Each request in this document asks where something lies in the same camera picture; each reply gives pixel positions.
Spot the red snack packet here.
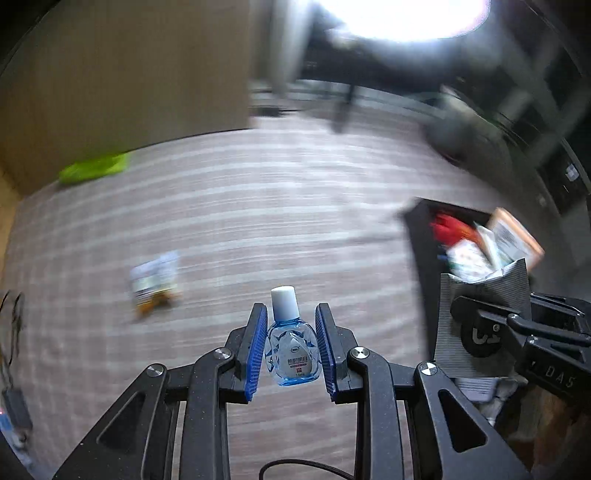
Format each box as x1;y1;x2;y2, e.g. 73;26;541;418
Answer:
429;211;476;245

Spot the black tripod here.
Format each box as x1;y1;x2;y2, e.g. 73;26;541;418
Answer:
330;83;358;134

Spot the thin black cable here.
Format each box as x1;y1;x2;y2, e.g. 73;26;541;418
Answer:
259;458;358;480

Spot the wooden cabinet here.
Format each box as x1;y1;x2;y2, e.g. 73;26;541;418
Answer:
2;0;259;197

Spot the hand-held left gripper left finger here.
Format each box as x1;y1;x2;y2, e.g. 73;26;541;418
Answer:
53;302;269;480

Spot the orange cardboard box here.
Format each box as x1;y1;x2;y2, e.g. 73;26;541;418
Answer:
485;208;546;271

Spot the yellow green sachet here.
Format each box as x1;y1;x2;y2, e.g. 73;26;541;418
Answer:
129;250;182;319

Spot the grey curtain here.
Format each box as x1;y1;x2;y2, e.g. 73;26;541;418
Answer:
268;0;315;93

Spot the blue eye drop bottle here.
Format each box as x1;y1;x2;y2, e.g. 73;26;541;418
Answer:
264;286;321;387

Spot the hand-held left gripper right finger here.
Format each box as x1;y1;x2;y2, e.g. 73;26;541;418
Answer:
315;302;532;480

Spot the green tube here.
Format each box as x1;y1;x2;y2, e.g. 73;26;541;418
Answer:
58;152;131;186

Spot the bright studio lamp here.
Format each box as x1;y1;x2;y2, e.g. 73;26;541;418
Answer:
309;0;492;44

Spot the white paper packet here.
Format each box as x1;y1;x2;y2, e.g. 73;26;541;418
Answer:
445;240;492;282

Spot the grey striped packet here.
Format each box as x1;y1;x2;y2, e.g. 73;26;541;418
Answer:
433;258;532;381

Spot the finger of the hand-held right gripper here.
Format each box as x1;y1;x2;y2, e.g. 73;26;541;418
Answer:
450;295;591;365
530;292;591;333

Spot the black storage box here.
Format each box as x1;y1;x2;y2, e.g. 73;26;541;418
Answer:
401;198;546;365

